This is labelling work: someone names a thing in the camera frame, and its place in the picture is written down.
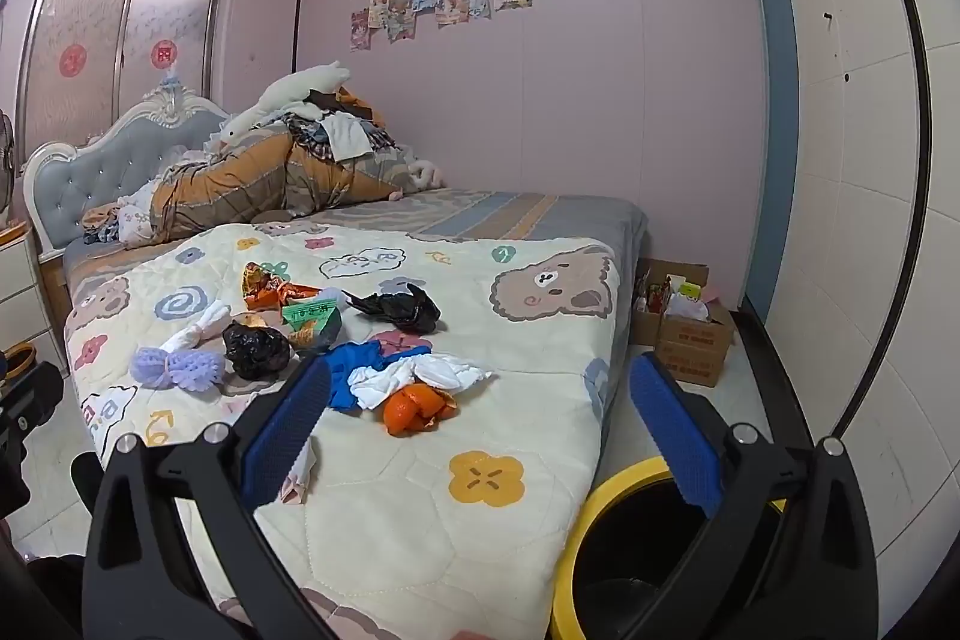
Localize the black plastic bag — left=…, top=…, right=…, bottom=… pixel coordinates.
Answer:
left=345, top=283, right=441, bottom=336
left=221, top=321, right=291, bottom=381

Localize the white plush toy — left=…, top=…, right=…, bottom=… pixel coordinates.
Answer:
left=208, top=60, right=352, bottom=152

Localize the orange snack wrapper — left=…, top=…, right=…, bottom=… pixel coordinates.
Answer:
left=241, top=262, right=319, bottom=312

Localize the grey tufted headboard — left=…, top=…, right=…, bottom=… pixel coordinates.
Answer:
left=23, top=80, right=228, bottom=262

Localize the cartoon bear quilt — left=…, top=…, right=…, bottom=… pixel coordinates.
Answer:
left=65, top=224, right=630, bottom=638

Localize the brown plaid folded duvet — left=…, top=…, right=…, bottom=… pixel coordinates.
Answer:
left=149, top=130, right=416, bottom=242

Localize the white tissue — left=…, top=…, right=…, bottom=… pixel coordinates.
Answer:
left=387, top=353, right=491, bottom=395

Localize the small cardboard box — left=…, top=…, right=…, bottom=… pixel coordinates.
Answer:
left=654, top=302, right=734, bottom=388

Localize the pile of clothes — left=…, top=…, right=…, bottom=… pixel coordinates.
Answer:
left=283, top=89, right=395, bottom=163

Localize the white foam net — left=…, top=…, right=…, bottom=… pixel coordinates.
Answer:
left=161, top=301, right=231, bottom=353

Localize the yellow rimmed black trash bin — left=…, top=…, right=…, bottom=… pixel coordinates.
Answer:
left=548, top=453, right=791, bottom=638

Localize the cardboard box with items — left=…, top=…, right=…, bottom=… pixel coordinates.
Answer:
left=631, top=259, right=709, bottom=346

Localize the floral pillow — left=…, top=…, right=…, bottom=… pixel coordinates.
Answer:
left=117, top=181, right=158, bottom=248

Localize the bed with grey sheet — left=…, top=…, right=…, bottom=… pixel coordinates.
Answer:
left=65, top=190, right=646, bottom=463

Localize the frosted window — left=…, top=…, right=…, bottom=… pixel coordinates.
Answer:
left=16, top=0, right=220, bottom=159

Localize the green snack packet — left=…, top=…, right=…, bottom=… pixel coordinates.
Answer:
left=281, top=299, right=342, bottom=351

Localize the white sliding wardrobe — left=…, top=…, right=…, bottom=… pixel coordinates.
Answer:
left=766, top=0, right=958, bottom=632

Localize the blue glove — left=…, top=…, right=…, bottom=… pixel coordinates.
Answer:
left=322, top=339, right=431, bottom=413

